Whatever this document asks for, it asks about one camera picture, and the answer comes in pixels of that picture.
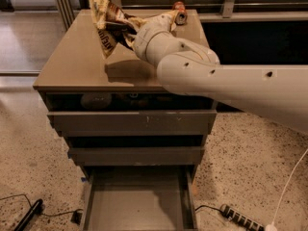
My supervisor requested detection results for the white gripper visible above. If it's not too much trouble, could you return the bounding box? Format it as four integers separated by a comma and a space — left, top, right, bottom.
123, 14, 173, 62

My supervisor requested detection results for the brown chip bag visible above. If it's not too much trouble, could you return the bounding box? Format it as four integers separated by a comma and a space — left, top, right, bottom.
88, 0, 179, 60

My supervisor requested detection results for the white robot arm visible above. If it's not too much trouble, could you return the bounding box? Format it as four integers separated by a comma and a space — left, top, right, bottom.
132, 13, 308, 134

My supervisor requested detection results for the grey bowl in drawer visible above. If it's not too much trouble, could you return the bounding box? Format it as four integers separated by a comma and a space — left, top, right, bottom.
81, 92, 112, 110

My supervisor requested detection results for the top grey drawer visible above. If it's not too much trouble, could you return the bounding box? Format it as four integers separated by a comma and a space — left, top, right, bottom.
47, 110, 217, 137

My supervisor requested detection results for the grey drawer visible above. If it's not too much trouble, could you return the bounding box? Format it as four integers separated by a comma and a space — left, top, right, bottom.
47, 110, 217, 137
68, 146, 204, 167
80, 168, 198, 231

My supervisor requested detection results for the tan drawer cabinet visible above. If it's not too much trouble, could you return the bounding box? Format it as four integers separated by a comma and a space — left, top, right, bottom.
33, 9, 224, 231

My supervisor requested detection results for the middle grey drawer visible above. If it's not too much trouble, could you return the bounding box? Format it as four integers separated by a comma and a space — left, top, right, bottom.
68, 146, 204, 167

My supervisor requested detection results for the bottom grey drawer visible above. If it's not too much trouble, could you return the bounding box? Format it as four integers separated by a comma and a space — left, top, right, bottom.
80, 168, 198, 231

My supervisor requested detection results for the orange soda can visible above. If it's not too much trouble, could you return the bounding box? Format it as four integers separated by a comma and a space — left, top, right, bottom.
172, 1, 188, 25

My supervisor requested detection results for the black power adapter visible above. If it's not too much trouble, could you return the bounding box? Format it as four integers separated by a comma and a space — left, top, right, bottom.
70, 210, 83, 225

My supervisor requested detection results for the black power strip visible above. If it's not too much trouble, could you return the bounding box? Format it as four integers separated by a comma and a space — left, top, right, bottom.
220, 204, 265, 231

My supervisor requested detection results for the black bar on floor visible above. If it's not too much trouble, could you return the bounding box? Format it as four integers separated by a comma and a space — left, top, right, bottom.
13, 199, 43, 231

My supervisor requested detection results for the black floor cable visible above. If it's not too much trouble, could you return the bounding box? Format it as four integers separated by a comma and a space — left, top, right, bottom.
0, 193, 78, 218

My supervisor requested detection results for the white cable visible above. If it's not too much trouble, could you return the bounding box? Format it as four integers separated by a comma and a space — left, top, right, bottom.
265, 148, 308, 231

